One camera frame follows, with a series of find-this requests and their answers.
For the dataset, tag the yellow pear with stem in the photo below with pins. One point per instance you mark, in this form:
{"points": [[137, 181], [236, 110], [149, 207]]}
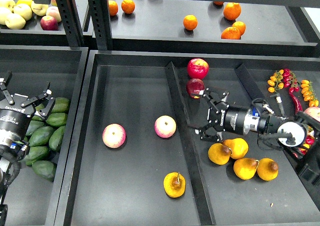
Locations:
{"points": [[174, 184]]}

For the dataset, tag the pale yellow apple middle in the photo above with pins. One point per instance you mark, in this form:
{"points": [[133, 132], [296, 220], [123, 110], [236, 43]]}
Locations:
{"points": [[23, 10]]}

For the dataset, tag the bright red apple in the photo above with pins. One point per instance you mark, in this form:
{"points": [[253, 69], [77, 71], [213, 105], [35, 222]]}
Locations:
{"points": [[197, 68]]}

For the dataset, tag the large orange on shelf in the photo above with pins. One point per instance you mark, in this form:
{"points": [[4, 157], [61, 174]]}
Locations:
{"points": [[232, 11]]}

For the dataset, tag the black shelf upright post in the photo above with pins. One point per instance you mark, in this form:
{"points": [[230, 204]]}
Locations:
{"points": [[71, 22]]}

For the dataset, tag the long red chili pepper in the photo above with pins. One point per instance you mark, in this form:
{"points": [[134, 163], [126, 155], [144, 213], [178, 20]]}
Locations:
{"points": [[297, 105]]}

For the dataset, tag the yellow pear bottom of pile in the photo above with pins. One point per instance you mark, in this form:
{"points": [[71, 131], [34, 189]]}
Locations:
{"points": [[245, 168]]}

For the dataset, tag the black tray divider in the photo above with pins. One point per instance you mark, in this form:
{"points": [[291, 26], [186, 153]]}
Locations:
{"points": [[200, 193]]}

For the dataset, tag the orange on shelf far left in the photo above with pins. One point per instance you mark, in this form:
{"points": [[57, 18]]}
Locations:
{"points": [[113, 8]]}

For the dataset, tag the pale yellow apple front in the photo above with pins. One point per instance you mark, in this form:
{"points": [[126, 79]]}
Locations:
{"points": [[15, 21]]}

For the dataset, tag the yellow pear left of pile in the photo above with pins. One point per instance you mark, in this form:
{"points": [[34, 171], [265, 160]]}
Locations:
{"points": [[219, 154]]}

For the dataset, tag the dark red apple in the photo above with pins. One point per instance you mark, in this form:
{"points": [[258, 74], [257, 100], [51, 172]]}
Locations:
{"points": [[193, 87]]}

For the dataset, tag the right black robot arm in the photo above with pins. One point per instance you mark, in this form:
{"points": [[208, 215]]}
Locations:
{"points": [[298, 135]]}

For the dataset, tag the pink apple centre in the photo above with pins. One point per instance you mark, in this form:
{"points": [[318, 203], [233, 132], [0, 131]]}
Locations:
{"points": [[165, 126]]}

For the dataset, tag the green avocado in bin lower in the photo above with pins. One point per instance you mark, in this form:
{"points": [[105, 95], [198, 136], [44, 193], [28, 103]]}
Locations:
{"points": [[55, 141]]}

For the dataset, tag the orange on shelf centre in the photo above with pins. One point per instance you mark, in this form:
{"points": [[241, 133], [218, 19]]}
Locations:
{"points": [[190, 22]]}

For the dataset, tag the pink apple left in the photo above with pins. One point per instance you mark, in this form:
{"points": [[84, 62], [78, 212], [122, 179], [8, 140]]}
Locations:
{"points": [[114, 136]]}

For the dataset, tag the pale peach apple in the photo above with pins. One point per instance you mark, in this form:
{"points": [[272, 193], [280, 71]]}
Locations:
{"points": [[53, 11]]}

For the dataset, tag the pale yellow apple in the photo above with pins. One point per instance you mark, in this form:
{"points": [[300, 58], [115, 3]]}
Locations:
{"points": [[15, 21], [23, 10]]}

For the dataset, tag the pink apple right edge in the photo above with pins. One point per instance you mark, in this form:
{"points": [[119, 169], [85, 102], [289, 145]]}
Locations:
{"points": [[313, 112]]}

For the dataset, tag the dark green avocado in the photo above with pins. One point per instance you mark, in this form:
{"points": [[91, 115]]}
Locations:
{"points": [[45, 169]]}

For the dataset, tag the orange on shelf right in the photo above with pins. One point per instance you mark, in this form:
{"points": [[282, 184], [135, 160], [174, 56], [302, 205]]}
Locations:
{"points": [[241, 26]]}

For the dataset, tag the red apple on shelf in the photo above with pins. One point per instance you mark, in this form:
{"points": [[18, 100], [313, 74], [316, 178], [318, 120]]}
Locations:
{"points": [[49, 23]]}

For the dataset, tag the yellow pear top of pile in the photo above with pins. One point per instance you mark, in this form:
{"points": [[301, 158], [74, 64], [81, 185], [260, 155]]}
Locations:
{"points": [[239, 147]]}

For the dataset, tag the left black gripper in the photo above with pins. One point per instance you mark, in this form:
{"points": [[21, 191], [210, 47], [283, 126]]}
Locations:
{"points": [[16, 111]]}

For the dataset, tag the orange on shelf front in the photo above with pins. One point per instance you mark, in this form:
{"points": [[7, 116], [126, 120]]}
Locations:
{"points": [[231, 33]]}

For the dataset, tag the pink apple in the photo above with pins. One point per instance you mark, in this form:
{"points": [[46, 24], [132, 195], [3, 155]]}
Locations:
{"points": [[114, 136], [165, 126]]}

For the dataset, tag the orange cherry tomato vine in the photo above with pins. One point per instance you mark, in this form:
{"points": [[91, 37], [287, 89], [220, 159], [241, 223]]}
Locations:
{"points": [[308, 93]]}

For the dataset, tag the black centre tray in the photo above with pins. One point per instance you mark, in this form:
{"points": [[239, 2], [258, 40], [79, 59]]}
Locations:
{"points": [[124, 186]]}

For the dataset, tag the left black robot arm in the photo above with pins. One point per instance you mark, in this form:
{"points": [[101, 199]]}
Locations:
{"points": [[11, 154]]}

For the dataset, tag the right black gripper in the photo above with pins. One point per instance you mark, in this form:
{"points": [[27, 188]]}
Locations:
{"points": [[221, 117]]}

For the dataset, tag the black tray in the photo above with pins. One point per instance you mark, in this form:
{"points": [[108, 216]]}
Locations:
{"points": [[33, 200], [124, 186]]}

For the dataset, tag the black left tray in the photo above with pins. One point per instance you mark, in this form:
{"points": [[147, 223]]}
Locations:
{"points": [[33, 200]]}

